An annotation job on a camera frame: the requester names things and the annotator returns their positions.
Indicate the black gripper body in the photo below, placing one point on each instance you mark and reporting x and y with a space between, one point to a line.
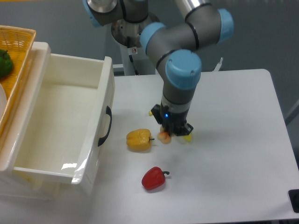
174 119

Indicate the white open drawer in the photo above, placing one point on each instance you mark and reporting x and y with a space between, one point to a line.
60 145

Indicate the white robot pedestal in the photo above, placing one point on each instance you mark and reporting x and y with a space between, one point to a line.
137 60

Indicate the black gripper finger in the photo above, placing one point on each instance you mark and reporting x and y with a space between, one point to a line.
183 129
160 116

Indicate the red bell pepper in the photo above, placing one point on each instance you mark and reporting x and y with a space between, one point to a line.
154 178

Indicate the black drawer handle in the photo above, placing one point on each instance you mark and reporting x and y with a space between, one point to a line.
107 127

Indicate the black device at table edge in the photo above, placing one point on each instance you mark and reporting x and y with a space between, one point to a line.
294 198

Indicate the white plate edge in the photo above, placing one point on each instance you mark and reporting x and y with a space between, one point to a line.
3 101

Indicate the yellow woven basket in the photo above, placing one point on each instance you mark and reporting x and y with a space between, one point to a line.
18 43

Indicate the yellow banana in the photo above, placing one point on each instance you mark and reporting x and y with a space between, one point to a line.
188 137

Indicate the round knotted bread roll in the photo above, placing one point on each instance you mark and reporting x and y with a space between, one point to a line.
164 136

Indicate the white drawer cabinet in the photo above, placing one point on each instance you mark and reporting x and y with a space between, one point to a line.
12 182

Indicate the green bell pepper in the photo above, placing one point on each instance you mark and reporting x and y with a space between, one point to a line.
6 64

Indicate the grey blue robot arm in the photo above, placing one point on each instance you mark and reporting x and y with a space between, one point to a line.
171 50

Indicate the yellow bell pepper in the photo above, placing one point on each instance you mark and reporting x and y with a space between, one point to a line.
139 140

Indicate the white clip behind table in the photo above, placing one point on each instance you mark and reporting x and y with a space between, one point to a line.
218 65

